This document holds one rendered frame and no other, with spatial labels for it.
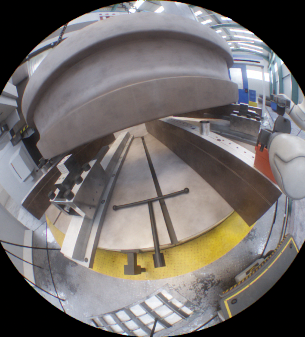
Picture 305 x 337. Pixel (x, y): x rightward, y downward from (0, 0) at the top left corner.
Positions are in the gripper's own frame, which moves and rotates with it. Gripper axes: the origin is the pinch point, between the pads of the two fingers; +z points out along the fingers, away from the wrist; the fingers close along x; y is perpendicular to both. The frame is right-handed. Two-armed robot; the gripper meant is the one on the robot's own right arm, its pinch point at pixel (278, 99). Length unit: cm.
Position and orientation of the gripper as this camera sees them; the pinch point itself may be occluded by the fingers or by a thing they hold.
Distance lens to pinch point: 68.6
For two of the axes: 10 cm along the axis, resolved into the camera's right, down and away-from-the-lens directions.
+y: -2.3, -7.6, -6.1
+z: -9.1, 3.9, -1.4
